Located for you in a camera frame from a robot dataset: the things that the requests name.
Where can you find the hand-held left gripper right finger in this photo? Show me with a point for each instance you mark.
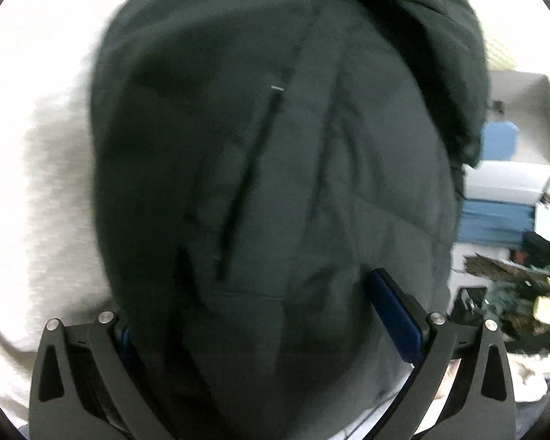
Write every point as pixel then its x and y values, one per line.
pixel 396 311

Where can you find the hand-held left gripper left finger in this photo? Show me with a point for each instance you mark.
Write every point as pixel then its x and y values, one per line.
pixel 126 344

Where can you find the blue padded chair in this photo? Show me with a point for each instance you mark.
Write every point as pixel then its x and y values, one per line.
pixel 499 140

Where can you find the dark patterned hanging clothes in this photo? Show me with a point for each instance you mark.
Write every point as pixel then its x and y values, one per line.
pixel 508 293

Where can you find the blue curtain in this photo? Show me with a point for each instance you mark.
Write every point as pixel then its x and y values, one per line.
pixel 495 222

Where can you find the grey bed duvet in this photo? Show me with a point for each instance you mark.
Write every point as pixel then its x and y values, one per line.
pixel 41 220

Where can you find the black puffer jacket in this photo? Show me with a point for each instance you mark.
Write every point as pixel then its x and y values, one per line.
pixel 275 169

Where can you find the white grey wardrobe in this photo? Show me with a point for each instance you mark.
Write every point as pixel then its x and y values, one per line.
pixel 527 146

